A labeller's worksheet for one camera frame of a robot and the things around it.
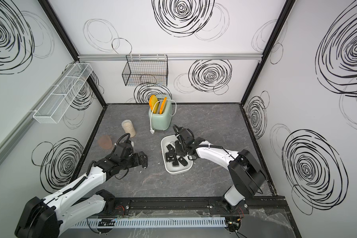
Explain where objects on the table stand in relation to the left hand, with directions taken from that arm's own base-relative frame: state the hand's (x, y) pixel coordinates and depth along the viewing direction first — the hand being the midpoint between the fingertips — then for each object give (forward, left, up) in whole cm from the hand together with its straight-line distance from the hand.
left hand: (141, 158), depth 84 cm
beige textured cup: (+19, +11, +3) cm, 22 cm away
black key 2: (+3, -16, -4) cm, 17 cm away
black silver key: (-1, -20, -4) cm, 20 cm away
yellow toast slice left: (+31, -4, +16) cm, 35 cm away
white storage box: (-4, -16, -2) cm, 17 cm away
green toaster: (+23, -10, +6) cm, 25 cm away
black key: (+8, -16, -2) cm, 19 cm away
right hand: (+7, -22, +1) cm, 23 cm away
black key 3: (+1, -24, -5) cm, 25 cm away
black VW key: (+4, -19, -3) cm, 19 cm away
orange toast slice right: (+32, -10, +11) cm, 36 cm away
